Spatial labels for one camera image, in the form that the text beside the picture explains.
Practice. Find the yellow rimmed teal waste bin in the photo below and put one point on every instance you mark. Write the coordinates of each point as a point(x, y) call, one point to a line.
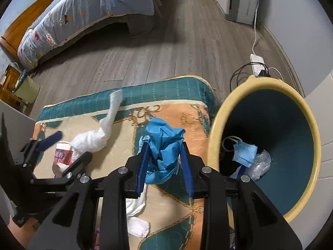
point(286, 135)

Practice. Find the white panelled wardrobe door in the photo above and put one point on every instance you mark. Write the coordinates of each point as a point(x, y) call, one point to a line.
point(324, 125)

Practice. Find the pale green cylindrical container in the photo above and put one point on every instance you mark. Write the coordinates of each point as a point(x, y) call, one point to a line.
point(27, 89)

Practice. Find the clear plastic bag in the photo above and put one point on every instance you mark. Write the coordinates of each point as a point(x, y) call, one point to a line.
point(261, 164)

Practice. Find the blue plastic packaging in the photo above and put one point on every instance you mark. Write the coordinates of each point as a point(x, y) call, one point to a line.
point(164, 145)

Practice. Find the bed with blue quilt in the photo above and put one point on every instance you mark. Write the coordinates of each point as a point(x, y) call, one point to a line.
point(85, 7)

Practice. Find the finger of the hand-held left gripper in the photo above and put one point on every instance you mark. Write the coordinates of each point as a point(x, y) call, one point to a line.
point(52, 139)
point(78, 164)

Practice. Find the blue face mask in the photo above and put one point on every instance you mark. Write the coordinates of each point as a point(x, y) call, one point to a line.
point(244, 153)

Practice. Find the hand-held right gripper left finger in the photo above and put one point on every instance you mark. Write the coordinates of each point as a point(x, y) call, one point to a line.
point(142, 172)

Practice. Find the wooden nightstand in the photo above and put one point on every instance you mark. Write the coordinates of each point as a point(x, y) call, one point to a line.
point(9, 86)

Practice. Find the grey bed base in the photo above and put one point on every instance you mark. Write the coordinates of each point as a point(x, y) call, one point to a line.
point(145, 18)

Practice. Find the teal and orange printed mat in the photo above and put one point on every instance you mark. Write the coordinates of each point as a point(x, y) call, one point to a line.
point(169, 114)

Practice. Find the white power strip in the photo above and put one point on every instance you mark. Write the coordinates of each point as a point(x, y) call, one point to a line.
point(256, 62)

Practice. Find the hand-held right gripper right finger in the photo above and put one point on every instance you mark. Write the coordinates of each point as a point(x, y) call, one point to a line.
point(187, 177)

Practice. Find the white folded tissue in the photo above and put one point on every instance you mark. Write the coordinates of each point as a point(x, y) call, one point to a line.
point(139, 228)

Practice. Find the red printed paper cup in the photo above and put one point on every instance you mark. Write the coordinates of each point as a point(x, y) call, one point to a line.
point(62, 156)

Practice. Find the white air purifier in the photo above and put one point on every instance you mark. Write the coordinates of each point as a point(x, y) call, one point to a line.
point(239, 0)

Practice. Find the pink plastic wrapper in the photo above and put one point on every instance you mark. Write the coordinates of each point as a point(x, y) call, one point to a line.
point(98, 237)

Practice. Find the wooden headboard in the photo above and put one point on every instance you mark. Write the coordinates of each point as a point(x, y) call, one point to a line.
point(23, 23)

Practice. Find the person's left forearm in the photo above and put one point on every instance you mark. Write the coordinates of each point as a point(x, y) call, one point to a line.
point(20, 234)

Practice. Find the white knotted tissue bag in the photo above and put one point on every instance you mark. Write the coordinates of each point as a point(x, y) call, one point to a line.
point(91, 140)

